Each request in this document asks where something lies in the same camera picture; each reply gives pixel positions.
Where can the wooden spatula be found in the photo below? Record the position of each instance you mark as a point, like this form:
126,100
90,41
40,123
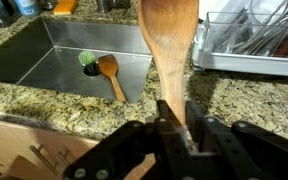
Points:
108,66

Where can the green round scrubber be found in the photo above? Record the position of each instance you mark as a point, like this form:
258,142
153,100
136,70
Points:
87,57

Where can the wooden spoon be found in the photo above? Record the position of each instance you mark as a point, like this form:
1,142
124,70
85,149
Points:
169,50

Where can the blue white bottle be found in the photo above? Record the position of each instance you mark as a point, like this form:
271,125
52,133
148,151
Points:
27,6

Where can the small steel cup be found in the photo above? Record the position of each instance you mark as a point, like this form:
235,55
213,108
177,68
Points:
49,4

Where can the clear plastic container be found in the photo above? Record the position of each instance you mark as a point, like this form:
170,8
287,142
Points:
210,8

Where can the grey dish rack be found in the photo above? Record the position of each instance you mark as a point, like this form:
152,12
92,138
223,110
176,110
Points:
250,65

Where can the stainless steel sink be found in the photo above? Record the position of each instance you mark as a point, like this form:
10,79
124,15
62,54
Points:
67,80

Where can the wooden drawer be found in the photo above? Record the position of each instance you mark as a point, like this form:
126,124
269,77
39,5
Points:
10,143

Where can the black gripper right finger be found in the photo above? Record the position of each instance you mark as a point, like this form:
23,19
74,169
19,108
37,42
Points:
250,153

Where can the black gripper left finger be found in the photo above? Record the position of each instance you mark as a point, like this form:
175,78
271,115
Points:
134,153

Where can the orange sponge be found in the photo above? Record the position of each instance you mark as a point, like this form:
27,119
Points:
65,6

